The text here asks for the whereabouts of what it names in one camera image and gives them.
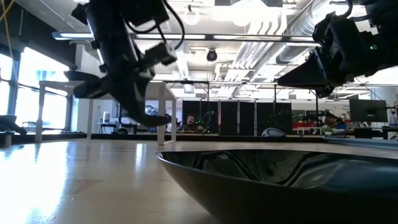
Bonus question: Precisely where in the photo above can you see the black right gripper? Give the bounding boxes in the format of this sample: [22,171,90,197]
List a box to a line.
[277,12,377,99]

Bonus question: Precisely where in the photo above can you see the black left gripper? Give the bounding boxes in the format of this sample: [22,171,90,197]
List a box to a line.
[73,42,178,124]

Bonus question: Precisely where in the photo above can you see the black teardrop mini plate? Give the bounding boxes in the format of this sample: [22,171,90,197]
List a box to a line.
[138,114,170,128]

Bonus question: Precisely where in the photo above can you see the white perforated metal shelf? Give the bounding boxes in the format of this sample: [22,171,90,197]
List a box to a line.
[34,80,178,146]

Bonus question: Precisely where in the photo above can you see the white low table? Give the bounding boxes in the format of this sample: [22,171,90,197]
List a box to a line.
[295,126,323,136]

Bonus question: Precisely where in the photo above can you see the person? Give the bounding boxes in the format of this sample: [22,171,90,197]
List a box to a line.
[178,114,206,132]

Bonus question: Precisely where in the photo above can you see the white and dark ball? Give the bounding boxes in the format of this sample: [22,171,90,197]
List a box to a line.
[261,126,286,138]

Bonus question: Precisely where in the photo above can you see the black monitor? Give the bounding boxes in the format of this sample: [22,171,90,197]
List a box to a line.
[348,98,389,123]

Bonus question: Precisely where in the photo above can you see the long linear ceiling light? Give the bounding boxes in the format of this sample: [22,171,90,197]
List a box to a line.
[51,30,315,43]

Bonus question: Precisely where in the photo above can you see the black room divider panels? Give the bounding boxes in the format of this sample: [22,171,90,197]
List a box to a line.
[182,99,293,137]

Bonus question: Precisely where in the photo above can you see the silver ventilation duct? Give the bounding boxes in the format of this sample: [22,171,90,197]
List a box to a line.
[275,0,336,66]

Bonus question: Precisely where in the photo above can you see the black aluminium rig frame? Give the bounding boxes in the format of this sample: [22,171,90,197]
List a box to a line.
[0,114,398,149]

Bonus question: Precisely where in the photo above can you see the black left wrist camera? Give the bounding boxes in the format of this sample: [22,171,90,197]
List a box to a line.
[119,0,170,27]

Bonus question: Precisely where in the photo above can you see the white ring light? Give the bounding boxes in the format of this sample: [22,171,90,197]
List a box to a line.
[182,4,201,26]

